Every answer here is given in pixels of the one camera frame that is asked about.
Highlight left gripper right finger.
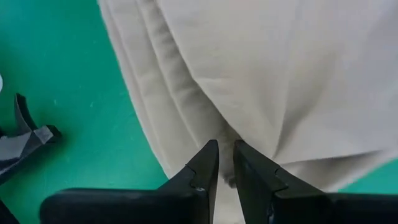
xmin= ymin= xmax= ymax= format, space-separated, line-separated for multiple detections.
xmin=233 ymin=139 xmax=398 ymax=224

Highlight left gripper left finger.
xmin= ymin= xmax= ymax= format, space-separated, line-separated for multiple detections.
xmin=39 ymin=139 xmax=220 ymax=224

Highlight beige garment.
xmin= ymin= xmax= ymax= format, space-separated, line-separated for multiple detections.
xmin=96 ymin=0 xmax=398 ymax=224

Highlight green table mat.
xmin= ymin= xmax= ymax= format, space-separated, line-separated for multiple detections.
xmin=0 ymin=0 xmax=398 ymax=224

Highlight black aluminium frame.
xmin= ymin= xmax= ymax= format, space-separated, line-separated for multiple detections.
xmin=0 ymin=198 xmax=20 ymax=224

